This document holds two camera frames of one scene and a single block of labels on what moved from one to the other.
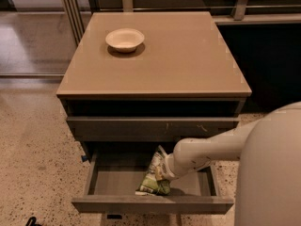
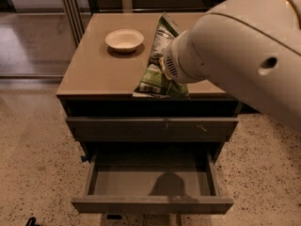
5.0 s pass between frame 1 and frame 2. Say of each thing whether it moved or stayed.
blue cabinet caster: stayed
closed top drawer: stayed
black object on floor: stayed
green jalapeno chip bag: moved
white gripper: moved
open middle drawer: stayed
